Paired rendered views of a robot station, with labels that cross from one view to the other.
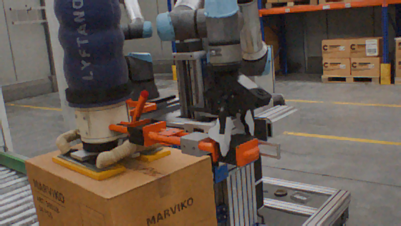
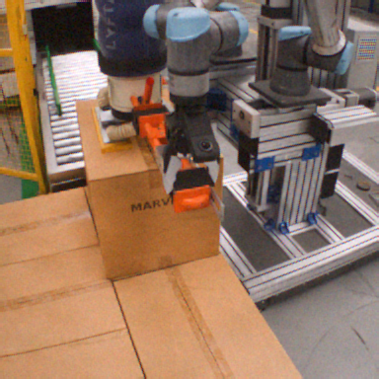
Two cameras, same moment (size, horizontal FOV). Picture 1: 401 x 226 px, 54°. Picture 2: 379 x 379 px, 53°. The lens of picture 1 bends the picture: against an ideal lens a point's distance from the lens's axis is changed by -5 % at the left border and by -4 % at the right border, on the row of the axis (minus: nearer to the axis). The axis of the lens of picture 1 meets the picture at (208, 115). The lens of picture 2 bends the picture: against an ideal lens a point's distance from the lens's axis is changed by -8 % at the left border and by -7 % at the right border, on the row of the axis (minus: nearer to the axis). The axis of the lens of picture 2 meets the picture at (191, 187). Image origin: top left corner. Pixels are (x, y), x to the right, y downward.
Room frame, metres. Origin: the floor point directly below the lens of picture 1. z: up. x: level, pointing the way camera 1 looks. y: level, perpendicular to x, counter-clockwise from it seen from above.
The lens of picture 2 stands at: (0.32, -0.38, 1.55)
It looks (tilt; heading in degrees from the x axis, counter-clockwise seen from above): 35 degrees down; 27
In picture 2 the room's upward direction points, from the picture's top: straight up
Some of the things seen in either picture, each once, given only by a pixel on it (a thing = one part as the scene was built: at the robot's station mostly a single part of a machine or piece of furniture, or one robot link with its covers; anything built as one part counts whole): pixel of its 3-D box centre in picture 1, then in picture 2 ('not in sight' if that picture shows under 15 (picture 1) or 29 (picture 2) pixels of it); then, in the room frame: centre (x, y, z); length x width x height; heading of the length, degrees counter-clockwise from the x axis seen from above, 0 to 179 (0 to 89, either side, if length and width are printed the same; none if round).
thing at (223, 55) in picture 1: (224, 54); (187, 82); (0.94, -0.05, 1.30); 0.08 x 0.08 x 0.05
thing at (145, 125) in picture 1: (147, 131); (151, 118); (1.18, 0.19, 1.07); 0.10 x 0.08 x 0.06; 135
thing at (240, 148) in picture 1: (235, 150); (186, 189); (0.92, -0.05, 1.07); 0.08 x 0.07 x 0.05; 45
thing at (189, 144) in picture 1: (197, 144); (171, 159); (1.02, 0.04, 1.07); 0.07 x 0.07 x 0.04; 45
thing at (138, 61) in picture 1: (139, 65); (225, 17); (2.01, 0.32, 1.20); 0.13 x 0.12 x 0.14; 106
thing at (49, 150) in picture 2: not in sight; (43, 102); (2.14, 1.73, 0.50); 2.31 x 0.05 x 0.19; 48
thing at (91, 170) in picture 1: (84, 159); (109, 121); (1.29, 0.43, 0.97); 0.34 x 0.10 x 0.05; 45
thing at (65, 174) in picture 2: not in sight; (122, 162); (1.60, 0.64, 0.58); 0.70 x 0.03 x 0.06; 138
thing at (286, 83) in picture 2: not in sight; (290, 75); (1.69, -0.07, 1.09); 0.15 x 0.15 x 0.10
